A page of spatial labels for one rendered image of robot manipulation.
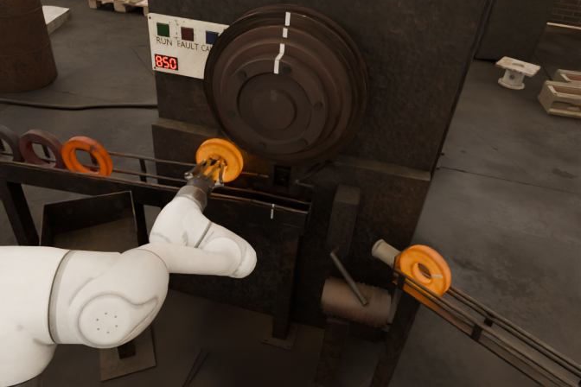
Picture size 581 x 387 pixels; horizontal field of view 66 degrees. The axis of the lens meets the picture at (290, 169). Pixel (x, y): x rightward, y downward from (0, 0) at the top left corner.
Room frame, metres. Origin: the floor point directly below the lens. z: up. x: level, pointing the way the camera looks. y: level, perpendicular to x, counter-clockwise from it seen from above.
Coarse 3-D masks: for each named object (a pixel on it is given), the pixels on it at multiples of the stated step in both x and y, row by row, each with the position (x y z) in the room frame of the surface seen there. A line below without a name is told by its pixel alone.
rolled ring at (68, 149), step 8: (80, 136) 1.31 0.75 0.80; (64, 144) 1.30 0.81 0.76; (72, 144) 1.29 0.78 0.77; (80, 144) 1.29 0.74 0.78; (88, 144) 1.28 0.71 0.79; (96, 144) 1.30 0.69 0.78; (64, 152) 1.30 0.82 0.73; (72, 152) 1.31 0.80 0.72; (96, 152) 1.28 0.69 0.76; (104, 152) 1.29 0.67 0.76; (64, 160) 1.30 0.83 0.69; (72, 160) 1.31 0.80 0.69; (104, 160) 1.27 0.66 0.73; (72, 168) 1.30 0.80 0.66; (80, 168) 1.31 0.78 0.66; (104, 168) 1.27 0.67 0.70; (88, 176) 1.29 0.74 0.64
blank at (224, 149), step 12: (204, 144) 1.20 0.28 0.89; (216, 144) 1.19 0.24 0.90; (228, 144) 1.20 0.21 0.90; (204, 156) 1.20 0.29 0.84; (228, 156) 1.18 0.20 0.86; (240, 156) 1.20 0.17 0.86; (228, 168) 1.19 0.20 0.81; (240, 168) 1.18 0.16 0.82; (216, 180) 1.20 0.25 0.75; (228, 180) 1.19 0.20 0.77
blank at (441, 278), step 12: (408, 252) 0.95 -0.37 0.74; (420, 252) 0.93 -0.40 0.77; (432, 252) 0.92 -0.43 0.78; (408, 264) 0.94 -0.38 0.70; (432, 264) 0.89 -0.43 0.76; (444, 264) 0.89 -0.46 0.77; (420, 276) 0.93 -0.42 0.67; (432, 276) 0.89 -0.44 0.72; (444, 276) 0.87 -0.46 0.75; (432, 288) 0.88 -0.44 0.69; (444, 288) 0.86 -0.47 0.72
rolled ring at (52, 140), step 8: (24, 136) 1.33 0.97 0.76; (32, 136) 1.33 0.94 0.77; (40, 136) 1.32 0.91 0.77; (48, 136) 1.33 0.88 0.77; (24, 144) 1.34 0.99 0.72; (48, 144) 1.32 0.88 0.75; (56, 144) 1.32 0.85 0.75; (24, 152) 1.34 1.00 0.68; (32, 152) 1.36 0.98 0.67; (56, 152) 1.31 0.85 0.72; (32, 160) 1.34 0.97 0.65; (40, 160) 1.36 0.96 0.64; (56, 160) 1.31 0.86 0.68; (40, 168) 1.33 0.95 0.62; (64, 168) 1.32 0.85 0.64
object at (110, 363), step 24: (120, 192) 1.12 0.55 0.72; (48, 216) 1.03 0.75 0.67; (72, 216) 1.06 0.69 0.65; (96, 216) 1.08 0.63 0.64; (120, 216) 1.12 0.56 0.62; (48, 240) 0.95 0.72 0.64; (72, 240) 1.01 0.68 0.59; (96, 240) 1.01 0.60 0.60; (120, 240) 1.02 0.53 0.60; (144, 336) 1.07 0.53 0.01; (120, 360) 0.95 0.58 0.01; (144, 360) 0.96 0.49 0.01
